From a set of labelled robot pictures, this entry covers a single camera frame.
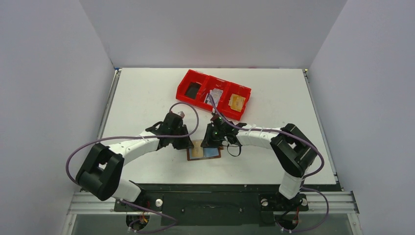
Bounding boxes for aluminium front rail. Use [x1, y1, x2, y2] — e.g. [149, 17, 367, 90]
[68, 191, 359, 214]

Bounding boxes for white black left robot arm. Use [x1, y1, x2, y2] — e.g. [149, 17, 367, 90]
[75, 112, 194, 211]

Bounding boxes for yellow credit card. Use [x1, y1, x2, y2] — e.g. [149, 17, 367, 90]
[189, 140, 204, 160]

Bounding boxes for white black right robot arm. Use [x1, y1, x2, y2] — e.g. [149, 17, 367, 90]
[201, 114, 317, 209]

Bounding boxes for brown leather card holder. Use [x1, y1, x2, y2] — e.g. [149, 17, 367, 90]
[186, 147, 224, 161]

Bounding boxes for black card in bin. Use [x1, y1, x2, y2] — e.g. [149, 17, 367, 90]
[184, 82, 201, 100]

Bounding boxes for white grey cards in bin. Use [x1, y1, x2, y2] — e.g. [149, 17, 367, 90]
[205, 88, 223, 106]

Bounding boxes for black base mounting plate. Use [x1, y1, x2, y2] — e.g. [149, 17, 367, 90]
[81, 183, 342, 227]

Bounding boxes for red three-compartment plastic bin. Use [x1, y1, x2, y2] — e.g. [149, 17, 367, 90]
[176, 70, 251, 120]

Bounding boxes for yellow card in bin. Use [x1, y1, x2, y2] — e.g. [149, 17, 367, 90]
[229, 94, 246, 112]

